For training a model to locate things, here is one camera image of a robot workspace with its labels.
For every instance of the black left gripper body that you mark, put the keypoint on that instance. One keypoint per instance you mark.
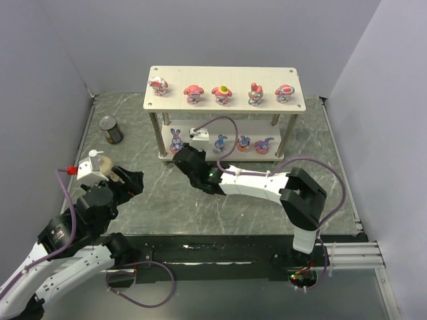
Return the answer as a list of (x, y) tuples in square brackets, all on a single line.
[(130, 182)]

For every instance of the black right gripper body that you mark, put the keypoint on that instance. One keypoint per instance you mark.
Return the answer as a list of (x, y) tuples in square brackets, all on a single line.
[(185, 157)]

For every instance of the purple white toy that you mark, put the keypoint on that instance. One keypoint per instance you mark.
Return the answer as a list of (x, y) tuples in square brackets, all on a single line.
[(219, 145)]

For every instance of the purple spotted toy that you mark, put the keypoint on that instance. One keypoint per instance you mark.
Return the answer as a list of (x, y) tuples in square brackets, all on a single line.
[(176, 142)]

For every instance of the orange base purple toy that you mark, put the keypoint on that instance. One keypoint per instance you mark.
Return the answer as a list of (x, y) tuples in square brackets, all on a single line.
[(243, 143)]

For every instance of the pink purple toy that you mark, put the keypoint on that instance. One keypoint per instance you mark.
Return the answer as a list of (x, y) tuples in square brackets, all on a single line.
[(263, 146)]

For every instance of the pink toy yellow hat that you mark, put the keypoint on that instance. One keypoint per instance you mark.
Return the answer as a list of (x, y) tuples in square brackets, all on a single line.
[(222, 94)]

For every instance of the red bunny ear toy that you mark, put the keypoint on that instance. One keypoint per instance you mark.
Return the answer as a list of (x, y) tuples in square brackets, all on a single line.
[(255, 94)]

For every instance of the pink white toy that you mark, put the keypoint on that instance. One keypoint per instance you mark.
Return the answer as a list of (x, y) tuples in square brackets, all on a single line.
[(159, 85)]

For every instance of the pink blue goggles toy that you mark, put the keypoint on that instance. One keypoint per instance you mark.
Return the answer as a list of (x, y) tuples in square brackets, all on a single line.
[(283, 93)]

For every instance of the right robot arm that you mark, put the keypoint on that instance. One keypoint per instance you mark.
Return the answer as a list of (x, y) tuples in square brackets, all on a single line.
[(301, 197)]

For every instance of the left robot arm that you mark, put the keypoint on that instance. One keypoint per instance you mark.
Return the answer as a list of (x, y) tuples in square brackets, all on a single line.
[(68, 251)]

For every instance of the white two-tier shelf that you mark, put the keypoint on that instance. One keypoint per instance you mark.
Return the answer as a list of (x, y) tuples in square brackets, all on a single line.
[(238, 80)]

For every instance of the beige pump lotion bottle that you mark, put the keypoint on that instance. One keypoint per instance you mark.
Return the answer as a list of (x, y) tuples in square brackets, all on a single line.
[(103, 163)]

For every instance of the dark soda can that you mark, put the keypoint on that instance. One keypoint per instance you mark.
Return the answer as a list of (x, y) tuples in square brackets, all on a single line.
[(110, 129)]

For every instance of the black front base bar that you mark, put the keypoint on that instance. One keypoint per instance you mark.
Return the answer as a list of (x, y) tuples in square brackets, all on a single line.
[(218, 257)]

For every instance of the small electronics board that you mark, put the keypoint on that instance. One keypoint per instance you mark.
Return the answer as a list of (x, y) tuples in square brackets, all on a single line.
[(303, 278)]

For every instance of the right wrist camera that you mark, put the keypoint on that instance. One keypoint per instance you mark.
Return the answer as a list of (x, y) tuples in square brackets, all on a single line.
[(199, 139)]

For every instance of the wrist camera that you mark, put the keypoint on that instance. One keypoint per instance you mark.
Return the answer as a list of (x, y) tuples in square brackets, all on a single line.
[(199, 139), (88, 171)]

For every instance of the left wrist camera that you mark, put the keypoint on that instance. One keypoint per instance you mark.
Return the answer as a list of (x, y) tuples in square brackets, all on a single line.
[(88, 171)]

